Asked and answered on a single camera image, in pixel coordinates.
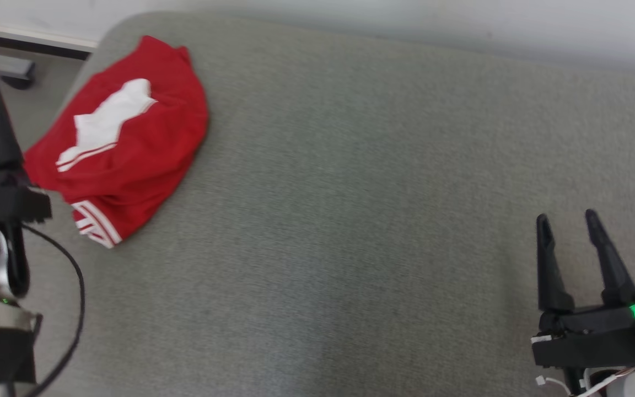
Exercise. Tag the white black baseboard strip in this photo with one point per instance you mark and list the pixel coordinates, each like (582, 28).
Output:
(31, 41)

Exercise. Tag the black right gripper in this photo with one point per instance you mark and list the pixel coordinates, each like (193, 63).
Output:
(587, 336)

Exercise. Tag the red jersey shirt white sleeves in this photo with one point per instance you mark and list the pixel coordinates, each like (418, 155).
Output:
(130, 149)

